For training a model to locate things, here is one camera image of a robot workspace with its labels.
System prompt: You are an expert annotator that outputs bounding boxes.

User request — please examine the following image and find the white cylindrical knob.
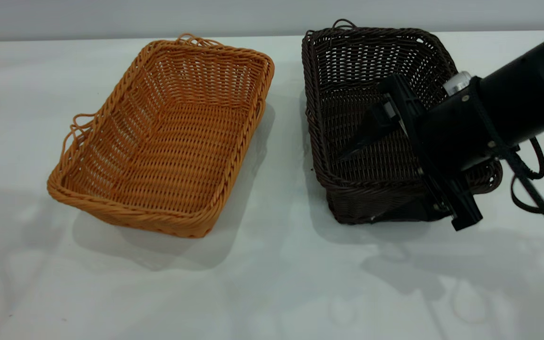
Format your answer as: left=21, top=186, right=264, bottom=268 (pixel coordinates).
left=443, top=71, right=472, bottom=96

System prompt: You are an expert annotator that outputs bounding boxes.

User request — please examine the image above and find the dark brown wicker basket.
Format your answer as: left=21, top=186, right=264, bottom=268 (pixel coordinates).
left=301, top=19, right=503, bottom=225

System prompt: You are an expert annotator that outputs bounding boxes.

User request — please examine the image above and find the orange wicker basket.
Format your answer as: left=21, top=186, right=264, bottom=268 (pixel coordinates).
left=47, top=33, right=275, bottom=239

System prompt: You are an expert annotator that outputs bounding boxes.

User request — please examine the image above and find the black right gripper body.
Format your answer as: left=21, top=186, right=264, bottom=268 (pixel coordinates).
left=380, top=74, right=503, bottom=232

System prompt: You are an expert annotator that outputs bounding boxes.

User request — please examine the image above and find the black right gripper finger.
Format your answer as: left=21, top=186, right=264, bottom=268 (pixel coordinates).
left=338, top=93, right=408, bottom=161
left=371, top=194, right=448, bottom=222

